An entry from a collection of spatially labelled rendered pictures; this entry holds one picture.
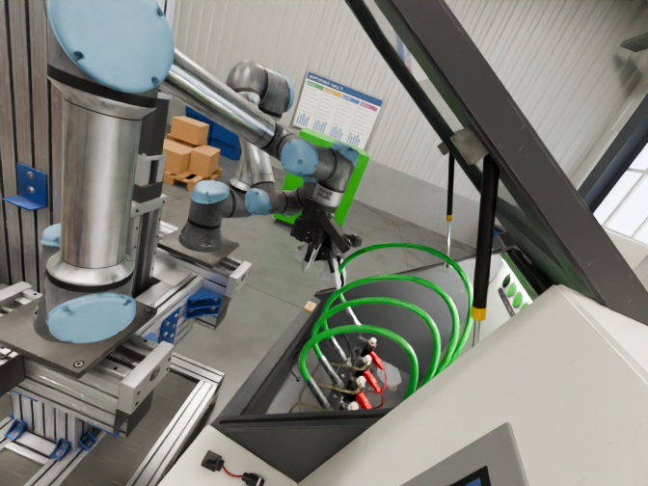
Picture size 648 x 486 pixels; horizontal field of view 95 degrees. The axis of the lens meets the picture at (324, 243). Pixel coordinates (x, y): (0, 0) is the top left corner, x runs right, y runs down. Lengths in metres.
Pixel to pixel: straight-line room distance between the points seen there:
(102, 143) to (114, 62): 0.10
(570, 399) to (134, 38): 0.55
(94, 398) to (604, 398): 0.87
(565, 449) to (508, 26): 7.60
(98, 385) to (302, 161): 0.65
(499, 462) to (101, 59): 0.55
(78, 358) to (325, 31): 7.20
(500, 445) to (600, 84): 8.11
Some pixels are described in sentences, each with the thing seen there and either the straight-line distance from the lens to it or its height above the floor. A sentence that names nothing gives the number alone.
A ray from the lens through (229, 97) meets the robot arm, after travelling 0.68.
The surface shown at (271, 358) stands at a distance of 0.95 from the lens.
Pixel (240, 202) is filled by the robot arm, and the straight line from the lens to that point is 1.16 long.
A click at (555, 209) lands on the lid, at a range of 0.39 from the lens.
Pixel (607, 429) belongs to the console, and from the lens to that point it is 0.30.
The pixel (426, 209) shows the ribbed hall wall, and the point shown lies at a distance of 7.47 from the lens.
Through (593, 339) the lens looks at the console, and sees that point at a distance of 0.35.
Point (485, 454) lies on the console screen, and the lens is 0.35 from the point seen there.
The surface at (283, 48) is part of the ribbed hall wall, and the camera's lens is 7.65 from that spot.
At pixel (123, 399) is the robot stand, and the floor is 0.94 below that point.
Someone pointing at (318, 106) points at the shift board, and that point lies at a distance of 7.26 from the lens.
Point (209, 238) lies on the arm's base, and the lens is 1.15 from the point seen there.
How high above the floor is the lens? 1.63
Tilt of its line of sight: 23 degrees down
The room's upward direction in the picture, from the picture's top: 22 degrees clockwise
